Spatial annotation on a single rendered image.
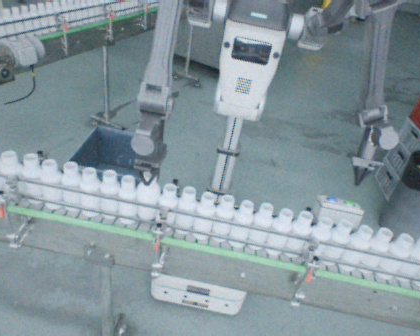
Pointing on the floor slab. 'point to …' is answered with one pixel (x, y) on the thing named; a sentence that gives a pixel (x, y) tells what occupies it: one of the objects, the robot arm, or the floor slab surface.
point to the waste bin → (411, 200)
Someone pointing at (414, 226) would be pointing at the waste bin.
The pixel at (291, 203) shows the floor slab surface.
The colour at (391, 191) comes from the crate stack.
